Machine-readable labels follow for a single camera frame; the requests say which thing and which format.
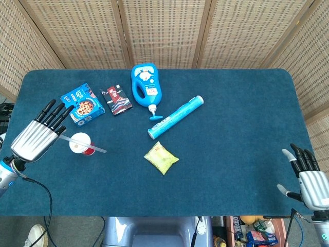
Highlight woven folding screen panel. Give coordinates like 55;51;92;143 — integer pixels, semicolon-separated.
117;0;213;69
268;0;329;168
196;0;319;69
0;0;66;103
19;0;133;70

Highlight yellow snack packet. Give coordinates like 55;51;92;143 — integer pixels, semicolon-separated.
143;141;179;175

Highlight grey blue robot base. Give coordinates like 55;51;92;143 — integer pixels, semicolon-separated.
102;216;214;247

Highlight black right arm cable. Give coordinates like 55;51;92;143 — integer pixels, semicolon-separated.
263;208;313;247

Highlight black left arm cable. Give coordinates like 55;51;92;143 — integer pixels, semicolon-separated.
22;176;53;247

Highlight blue pump bottle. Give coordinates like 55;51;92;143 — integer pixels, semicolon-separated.
131;62;164;121

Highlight red paper cup white lid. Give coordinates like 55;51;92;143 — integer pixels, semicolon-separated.
69;132;95;156

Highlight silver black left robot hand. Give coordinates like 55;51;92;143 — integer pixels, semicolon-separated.
11;99;75;163

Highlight blue cookie box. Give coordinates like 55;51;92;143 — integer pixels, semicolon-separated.
60;83;105;127

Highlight clear plastic straw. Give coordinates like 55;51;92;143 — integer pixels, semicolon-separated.
59;135;107;154

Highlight black equipment beside table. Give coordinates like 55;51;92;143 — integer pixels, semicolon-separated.
0;102;15;134

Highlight light blue cylindrical tube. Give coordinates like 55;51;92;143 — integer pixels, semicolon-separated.
147;95;205;140

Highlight black red card box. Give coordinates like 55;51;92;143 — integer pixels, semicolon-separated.
99;84;134;116

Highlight white shoe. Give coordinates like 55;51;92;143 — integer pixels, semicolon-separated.
24;223;49;247

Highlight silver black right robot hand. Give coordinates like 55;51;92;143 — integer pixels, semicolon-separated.
277;143;329;210

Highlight wooden crate with groceries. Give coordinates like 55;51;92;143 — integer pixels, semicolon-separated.
225;215;286;247

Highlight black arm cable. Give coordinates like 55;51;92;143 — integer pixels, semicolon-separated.
22;176;53;247
263;208;313;247

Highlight blue felt table cover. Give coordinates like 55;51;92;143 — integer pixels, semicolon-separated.
0;68;316;217

